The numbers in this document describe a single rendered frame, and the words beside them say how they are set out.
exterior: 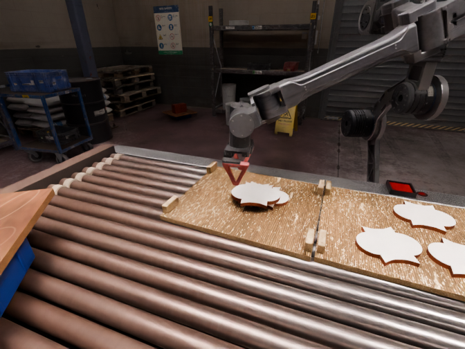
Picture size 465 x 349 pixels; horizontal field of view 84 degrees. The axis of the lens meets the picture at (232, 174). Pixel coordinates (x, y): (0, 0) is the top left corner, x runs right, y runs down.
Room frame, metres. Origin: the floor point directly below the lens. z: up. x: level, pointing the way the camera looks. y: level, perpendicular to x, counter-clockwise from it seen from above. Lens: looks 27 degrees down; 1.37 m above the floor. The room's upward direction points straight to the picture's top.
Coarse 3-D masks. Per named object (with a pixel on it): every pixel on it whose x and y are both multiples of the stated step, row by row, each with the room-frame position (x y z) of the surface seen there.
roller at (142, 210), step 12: (60, 192) 0.75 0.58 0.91; (72, 192) 0.74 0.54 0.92; (84, 192) 0.74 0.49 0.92; (96, 204) 0.69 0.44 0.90; (108, 204) 0.68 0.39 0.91; (120, 204) 0.67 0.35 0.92; (132, 204) 0.67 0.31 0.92; (144, 216) 0.63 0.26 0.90; (156, 216) 0.62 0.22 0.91; (312, 252) 0.47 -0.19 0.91
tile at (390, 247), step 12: (360, 240) 0.47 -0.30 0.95; (372, 240) 0.47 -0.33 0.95; (384, 240) 0.47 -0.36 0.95; (396, 240) 0.47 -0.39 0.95; (408, 240) 0.47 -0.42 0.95; (372, 252) 0.43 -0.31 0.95; (384, 252) 0.43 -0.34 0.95; (396, 252) 0.43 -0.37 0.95; (408, 252) 0.43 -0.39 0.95; (420, 252) 0.43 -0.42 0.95; (384, 264) 0.41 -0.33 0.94; (408, 264) 0.41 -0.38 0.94
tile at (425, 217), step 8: (400, 208) 0.60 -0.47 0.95; (408, 208) 0.60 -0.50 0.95; (416, 208) 0.60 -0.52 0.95; (424, 208) 0.60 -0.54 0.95; (432, 208) 0.60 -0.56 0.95; (400, 216) 0.57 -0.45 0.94; (408, 216) 0.57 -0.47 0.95; (416, 216) 0.57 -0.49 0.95; (424, 216) 0.57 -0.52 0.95; (432, 216) 0.57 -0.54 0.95; (440, 216) 0.57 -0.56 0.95; (448, 216) 0.57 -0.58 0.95; (416, 224) 0.53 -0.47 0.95; (424, 224) 0.53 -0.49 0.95; (432, 224) 0.53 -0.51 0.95; (440, 224) 0.53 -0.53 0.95; (448, 224) 0.53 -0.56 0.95; (440, 232) 0.51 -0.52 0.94
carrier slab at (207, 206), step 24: (216, 168) 0.89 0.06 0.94; (192, 192) 0.71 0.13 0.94; (216, 192) 0.71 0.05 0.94; (288, 192) 0.71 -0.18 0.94; (312, 192) 0.71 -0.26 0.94; (168, 216) 0.58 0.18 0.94; (192, 216) 0.58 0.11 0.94; (216, 216) 0.58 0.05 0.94; (240, 216) 0.58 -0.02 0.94; (264, 216) 0.58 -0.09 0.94; (288, 216) 0.58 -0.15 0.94; (312, 216) 0.58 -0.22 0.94; (240, 240) 0.50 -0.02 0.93; (264, 240) 0.49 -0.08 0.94; (288, 240) 0.49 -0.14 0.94
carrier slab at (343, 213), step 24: (336, 192) 0.71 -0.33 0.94; (360, 192) 0.71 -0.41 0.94; (336, 216) 0.58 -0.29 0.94; (360, 216) 0.58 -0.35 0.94; (384, 216) 0.58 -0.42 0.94; (456, 216) 0.58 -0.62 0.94; (336, 240) 0.49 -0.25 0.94; (432, 240) 0.49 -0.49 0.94; (456, 240) 0.49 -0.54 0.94; (336, 264) 0.42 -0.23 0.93; (360, 264) 0.41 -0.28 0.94; (432, 264) 0.41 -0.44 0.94; (432, 288) 0.35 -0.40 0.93; (456, 288) 0.35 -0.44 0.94
